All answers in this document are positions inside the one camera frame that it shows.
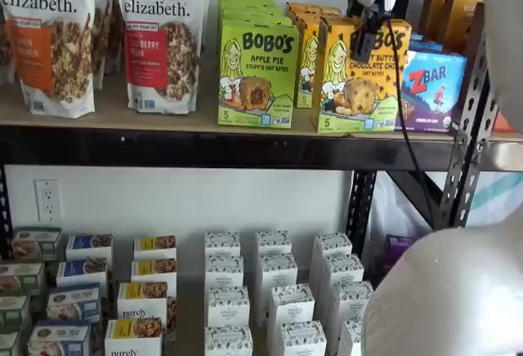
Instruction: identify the blue Zbar snack box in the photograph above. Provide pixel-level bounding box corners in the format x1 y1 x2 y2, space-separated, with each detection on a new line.
395 48 470 135
407 32 446 54

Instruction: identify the black metal shelf beam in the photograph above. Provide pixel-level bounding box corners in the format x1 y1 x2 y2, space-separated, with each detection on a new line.
0 123 523 171

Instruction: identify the green granola box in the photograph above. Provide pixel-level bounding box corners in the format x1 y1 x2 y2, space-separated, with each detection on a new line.
11 226 63 262
0 330 22 356
0 295 33 332
0 262 47 298

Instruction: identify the red label granola bag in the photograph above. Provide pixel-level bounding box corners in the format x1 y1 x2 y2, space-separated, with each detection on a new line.
113 0 212 113

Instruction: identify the orange label granola bag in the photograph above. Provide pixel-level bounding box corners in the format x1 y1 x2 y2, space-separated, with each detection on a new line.
0 0 98 120

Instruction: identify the yellow granola box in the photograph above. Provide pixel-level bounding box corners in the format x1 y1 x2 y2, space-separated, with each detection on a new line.
116 281 169 323
129 257 178 287
132 234 178 262
104 318 163 356

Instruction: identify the orange Bobo's oat bites box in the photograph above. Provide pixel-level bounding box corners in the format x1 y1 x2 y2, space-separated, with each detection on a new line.
290 7 342 22
284 2 340 12
294 19 324 109
311 16 413 135

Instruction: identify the large orange cereal box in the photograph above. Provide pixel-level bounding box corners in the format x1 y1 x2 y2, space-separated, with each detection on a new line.
420 0 450 42
439 0 488 57

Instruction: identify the purple snack box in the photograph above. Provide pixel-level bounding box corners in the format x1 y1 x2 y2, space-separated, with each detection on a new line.
384 233 414 261

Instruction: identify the black metal shelf unit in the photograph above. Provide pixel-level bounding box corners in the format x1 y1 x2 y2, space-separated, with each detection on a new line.
0 61 523 145

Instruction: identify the blue granola box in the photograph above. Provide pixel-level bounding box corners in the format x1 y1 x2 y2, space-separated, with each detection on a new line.
27 319 93 356
46 285 102 324
65 232 114 263
56 256 110 290

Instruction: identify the white granola bag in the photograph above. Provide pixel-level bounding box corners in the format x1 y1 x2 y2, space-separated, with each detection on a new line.
92 0 110 92

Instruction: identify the white wall power outlet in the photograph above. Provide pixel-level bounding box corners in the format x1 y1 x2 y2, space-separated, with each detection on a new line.
34 179 63 223

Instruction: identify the white floral print box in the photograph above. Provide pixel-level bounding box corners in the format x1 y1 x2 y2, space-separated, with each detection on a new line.
313 234 353 259
278 319 328 356
320 253 364 287
203 325 253 356
256 230 293 259
260 252 298 290
203 254 245 291
267 283 315 327
207 286 251 329
203 231 242 259
338 318 369 356
329 280 375 324

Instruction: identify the perforated metal rack post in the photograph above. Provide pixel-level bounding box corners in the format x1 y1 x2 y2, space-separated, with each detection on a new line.
346 170 378 251
0 166 13 261
440 56 494 229

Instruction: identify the black metal rack brace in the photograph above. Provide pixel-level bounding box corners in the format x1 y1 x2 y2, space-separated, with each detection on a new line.
386 170 449 233

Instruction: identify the white plastic sheet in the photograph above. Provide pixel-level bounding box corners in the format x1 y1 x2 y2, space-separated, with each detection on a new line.
374 170 523 247

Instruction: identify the long black cable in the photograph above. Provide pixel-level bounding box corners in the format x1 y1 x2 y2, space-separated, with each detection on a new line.
383 16 436 230

